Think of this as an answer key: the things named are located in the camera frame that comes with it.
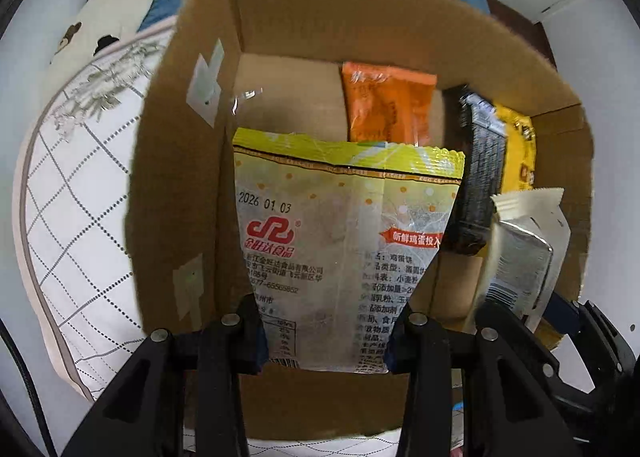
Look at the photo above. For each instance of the white snack packet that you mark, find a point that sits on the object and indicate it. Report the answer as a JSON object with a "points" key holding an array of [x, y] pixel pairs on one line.
{"points": [[520, 247]]}

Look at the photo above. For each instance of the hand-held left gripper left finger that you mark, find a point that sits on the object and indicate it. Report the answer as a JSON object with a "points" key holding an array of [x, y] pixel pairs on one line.
{"points": [[259, 342]]}

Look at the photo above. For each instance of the brown cardboard box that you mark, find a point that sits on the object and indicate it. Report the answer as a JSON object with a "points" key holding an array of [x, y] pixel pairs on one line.
{"points": [[350, 27]]}

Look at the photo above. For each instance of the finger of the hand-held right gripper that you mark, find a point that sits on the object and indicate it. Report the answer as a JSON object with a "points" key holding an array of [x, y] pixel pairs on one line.
{"points": [[557, 311], [495, 316]]}

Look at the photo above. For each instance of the black snack packet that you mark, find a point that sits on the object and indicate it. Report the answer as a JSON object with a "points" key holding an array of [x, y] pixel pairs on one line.
{"points": [[480, 162]]}

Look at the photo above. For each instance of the small orange snack packet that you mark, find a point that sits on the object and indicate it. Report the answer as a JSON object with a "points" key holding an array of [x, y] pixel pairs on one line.
{"points": [[385, 102]]}

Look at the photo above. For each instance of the white yellow cracker packet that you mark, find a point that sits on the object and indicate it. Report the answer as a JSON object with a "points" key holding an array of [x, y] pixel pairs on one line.
{"points": [[325, 217]]}

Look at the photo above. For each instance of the yellow snack packet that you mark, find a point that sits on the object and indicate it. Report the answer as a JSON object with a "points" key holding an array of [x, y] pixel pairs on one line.
{"points": [[517, 152]]}

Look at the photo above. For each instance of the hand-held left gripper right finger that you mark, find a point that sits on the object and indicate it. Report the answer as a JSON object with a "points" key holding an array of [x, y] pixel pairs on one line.
{"points": [[393, 353]]}

